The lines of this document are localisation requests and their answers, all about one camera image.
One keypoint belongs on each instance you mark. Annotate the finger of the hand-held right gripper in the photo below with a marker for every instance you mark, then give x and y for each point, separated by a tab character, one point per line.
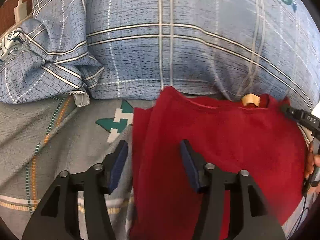
300	116

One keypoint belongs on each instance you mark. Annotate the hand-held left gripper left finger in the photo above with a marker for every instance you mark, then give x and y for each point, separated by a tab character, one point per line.
117	168

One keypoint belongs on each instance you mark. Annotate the person's right hand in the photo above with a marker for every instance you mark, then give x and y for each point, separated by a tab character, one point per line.
311	162

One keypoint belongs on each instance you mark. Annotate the blue plaid pillow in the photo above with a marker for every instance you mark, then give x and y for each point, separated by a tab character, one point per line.
187	42
42	62

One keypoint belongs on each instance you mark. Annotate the grey patterned bed sheet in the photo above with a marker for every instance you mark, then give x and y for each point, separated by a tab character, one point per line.
62	135

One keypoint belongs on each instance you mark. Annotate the red long-sleeved shirt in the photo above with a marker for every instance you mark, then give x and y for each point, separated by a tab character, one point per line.
225	135

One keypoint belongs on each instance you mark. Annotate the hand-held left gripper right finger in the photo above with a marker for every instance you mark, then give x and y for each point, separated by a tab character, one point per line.
189	167

